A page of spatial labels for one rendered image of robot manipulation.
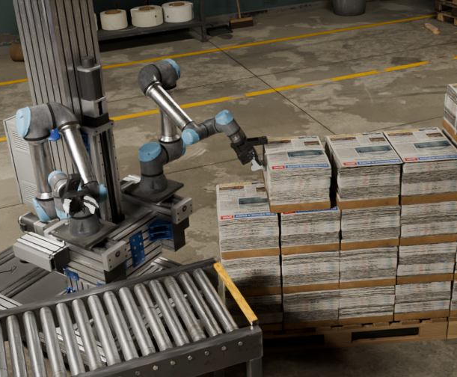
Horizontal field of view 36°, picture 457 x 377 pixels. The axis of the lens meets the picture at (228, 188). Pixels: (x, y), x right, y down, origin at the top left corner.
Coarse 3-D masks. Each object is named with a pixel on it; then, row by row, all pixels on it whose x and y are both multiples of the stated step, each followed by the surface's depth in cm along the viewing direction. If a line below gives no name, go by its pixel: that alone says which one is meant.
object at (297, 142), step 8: (296, 136) 352; (304, 136) 352; (312, 136) 352; (264, 144) 345; (272, 144) 344; (280, 144) 344; (288, 144) 344; (296, 144) 343; (304, 144) 343; (312, 144) 343; (320, 144) 342; (264, 152) 345; (264, 160) 348; (264, 176) 348
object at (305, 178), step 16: (272, 160) 328; (288, 160) 327; (304, 160) 327; (320, 160) 326; (272, 176) 321; (288, 176) 321; (304, 176) 322; (320, 176) 322; (272, 192) 326; (288, 192) 326; (304, 192) 326; (320, 192) 327
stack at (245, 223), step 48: (240, 192) 351; (240, 240) 334; (288, 240) 336; (336, 240) 337; (240, 288) 347; (384, 288) 352; (432, 288) 354; (288, 336) 363; (336, 336) 364; (432, 336) 368
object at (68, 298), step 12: (192, 264) 301; (204, 264) 301; (144, 276) 295; (156, 276) 295; (192, 276) 300; (216, 276) 304; (96, 288) 289; (108, 288) 289; (120, 288) 289; (132, 288) 291; (180, 288) 300; (48, 300) 284; (60, 300) 283; (72, 300) 283; (84, 300) 285; (120, 300) 292; (0, 312) 278; (12, 312) 278; (24, 312) 278; (36, 312) 280; (72, 312) 286; (24, 336) 283
